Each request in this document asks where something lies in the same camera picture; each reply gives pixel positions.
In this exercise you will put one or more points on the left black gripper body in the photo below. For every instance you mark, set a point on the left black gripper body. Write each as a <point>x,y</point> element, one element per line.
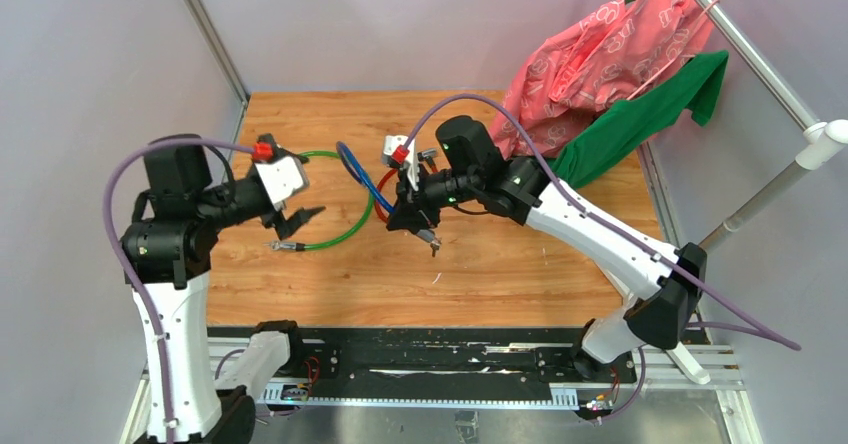
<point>243,201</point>

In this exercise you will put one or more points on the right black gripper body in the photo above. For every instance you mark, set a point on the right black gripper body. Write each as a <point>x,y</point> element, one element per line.
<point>436,190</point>

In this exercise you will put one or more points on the green cable lock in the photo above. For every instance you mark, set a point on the green cable lock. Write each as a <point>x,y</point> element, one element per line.
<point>348,207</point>

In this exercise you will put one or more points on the blue cable lock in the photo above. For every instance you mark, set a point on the blue cable lock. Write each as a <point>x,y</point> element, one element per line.
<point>359,174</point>

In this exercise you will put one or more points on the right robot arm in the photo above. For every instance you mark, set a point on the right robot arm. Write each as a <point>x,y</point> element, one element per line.
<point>650,275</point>

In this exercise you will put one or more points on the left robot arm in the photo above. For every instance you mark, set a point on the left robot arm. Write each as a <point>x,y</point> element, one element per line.
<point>163,217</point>

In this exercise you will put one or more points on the pink patterned garment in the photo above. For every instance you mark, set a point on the pink patterned garment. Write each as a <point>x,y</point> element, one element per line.
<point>578,74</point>

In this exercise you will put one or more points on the green t-shirt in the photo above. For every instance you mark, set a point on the green t-shirt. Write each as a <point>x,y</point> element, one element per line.
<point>695,88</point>

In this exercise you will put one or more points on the pink clothes hanger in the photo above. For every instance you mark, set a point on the pink clothes hanger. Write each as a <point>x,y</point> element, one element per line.
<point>674,53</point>

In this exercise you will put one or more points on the metal clothes rack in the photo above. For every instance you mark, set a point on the metal clothes rack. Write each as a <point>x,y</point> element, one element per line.
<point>787,264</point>

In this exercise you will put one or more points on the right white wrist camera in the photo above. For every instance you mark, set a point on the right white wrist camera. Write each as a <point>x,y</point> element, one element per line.
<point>401,155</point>

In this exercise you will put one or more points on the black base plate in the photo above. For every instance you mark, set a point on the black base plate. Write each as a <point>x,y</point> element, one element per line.
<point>445,364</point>

